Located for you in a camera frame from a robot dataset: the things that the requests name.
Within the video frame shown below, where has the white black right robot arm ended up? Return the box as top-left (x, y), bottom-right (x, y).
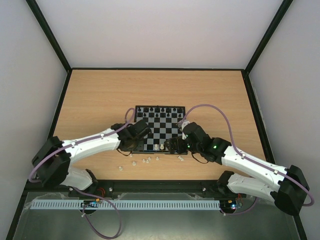
top-left (164, 121), bottom-right (310, 216)

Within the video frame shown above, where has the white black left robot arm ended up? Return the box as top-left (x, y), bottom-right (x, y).
top-left (28, 120), bottom-right (151, 191)

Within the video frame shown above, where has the black and silver chessboard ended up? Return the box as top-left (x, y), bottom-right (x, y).
top-left (133, 105), bottom-right (186, 154)

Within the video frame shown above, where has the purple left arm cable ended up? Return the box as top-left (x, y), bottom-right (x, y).
top-left (29, 107), bottom-right (137, 238)

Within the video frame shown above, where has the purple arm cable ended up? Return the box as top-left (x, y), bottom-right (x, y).
top-left (177, 104), bottom-right (315, 216)
top-left (29, 107), bottom-right (137, 238)

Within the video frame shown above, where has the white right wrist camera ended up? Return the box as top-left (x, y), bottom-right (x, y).
top-left (180, 120), bottom-right (190, 140)

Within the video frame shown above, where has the black aluminium frame rail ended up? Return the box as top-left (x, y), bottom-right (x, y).
top-left (98, 180), bottom-right (232, 196)

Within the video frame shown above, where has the light blue slotted cable duct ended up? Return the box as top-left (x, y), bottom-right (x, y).
top-left (30, 199), bottom-right (221, 211)

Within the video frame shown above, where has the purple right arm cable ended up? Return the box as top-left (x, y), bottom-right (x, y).
top-left (177, 104), bottom-right (315, 216)

